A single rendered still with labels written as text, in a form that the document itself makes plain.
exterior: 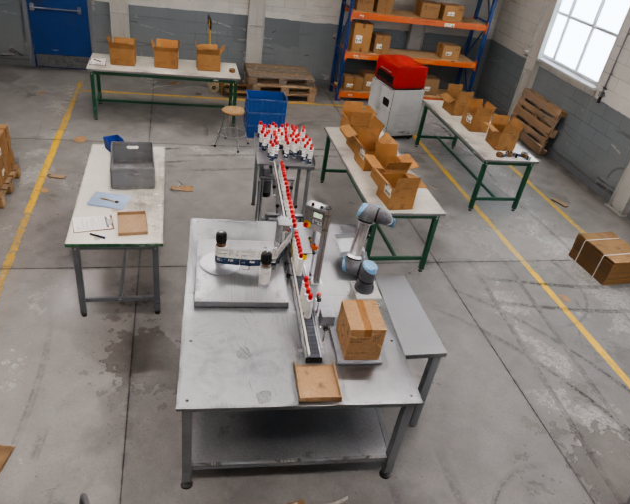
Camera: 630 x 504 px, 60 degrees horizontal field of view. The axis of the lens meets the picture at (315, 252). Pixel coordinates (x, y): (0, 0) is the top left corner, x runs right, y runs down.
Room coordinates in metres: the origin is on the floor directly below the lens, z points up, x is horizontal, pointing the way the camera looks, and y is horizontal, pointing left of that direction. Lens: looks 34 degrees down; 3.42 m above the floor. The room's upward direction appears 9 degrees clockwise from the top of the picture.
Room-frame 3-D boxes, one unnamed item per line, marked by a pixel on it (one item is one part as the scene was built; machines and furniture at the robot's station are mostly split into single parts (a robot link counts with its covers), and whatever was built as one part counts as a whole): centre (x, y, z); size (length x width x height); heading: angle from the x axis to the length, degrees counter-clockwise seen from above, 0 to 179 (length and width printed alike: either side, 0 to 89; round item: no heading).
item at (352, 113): (6.78, -0.22, 0.97); 0.45 x 0.40 x 0.37; 109
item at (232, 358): (3.24, 0.15, 0.82); 2.10 x 1.50 x 0.02; 13
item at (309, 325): (3.38, 0.08, 0.86); 1.65 x 0.08 x 0.04; 13
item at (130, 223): (3.88, 1.57, 0.82); 0.34 x 0.24 x 0.03; 23
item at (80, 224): (3.75, 1.86, 0.81); 0.38 x 0.36 x 0.02; 17
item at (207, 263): (3.42, 0.71, 0.89); 0.31 x 0.31 x 0.01
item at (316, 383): (2.42, -0.14, 0.85); 0.30 x 0.26 x 0.04; 13
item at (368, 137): (5.93, -0.45, 0.97); 0.45 x 0.38 x 0.37; 110
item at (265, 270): (3.25, 0.34, 1.03); 0.09 x 0.09 x 0.30
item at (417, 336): (3.18, -0.46, 0.81); 0.90 x 0.90 x 0.04; 17
